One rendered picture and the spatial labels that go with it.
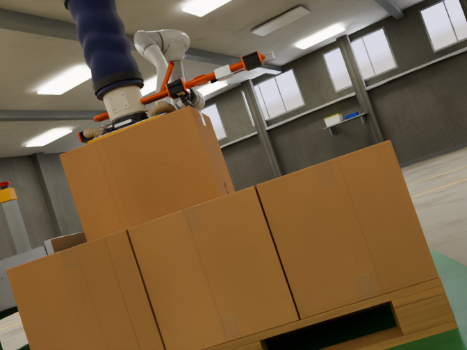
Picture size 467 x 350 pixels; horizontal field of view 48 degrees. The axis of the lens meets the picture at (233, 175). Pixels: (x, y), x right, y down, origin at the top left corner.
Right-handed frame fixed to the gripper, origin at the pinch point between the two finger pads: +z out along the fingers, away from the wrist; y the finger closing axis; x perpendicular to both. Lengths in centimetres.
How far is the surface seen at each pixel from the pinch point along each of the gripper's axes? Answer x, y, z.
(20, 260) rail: 76, 50, 34
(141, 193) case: 26, 40, 18
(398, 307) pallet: -51, 99, 78
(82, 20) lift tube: 29, -41, 10
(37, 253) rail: 68, 50, 34
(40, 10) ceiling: 227, -296, -470
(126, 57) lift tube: 17.0, -20.0, 5.5
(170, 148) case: 8.1, 26.7, 19.0
